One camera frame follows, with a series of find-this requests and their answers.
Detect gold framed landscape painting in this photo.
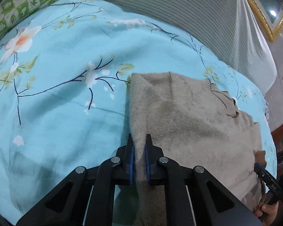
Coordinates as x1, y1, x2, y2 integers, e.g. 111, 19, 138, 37
247, 0, 283, 42

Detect striped grey-green headboard cushion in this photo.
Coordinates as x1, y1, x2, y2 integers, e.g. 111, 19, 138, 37
105, 0, 277, 93

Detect person's right hand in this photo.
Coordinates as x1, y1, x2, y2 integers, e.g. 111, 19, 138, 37
253, 194, 279, 226

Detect light blue floral bedsheet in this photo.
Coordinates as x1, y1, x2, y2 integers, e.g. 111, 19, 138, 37
0, 0, 277, 224

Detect beige knit sweater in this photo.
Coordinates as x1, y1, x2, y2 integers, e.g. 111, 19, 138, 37
130, 72, 264, 225

